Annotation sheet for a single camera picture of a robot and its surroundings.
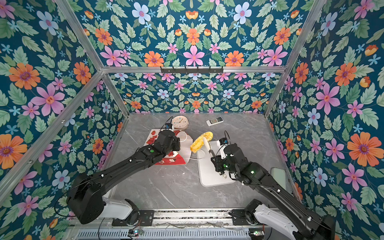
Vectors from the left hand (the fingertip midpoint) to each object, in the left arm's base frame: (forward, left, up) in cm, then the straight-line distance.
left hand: (180, 136), depth 82 cm
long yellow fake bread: (-4, -10, -2) cm, 11 cm away
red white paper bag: (-9, 0, -7) cm, 12 cm away
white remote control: (+26, -24, -19) cm, 40 cm away
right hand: (-14, -16, 0) cm, 22 cm away
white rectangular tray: (-16, -15, -20) cm, 30 cm away
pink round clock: (+27, +4, -19) cm, 33 cm away
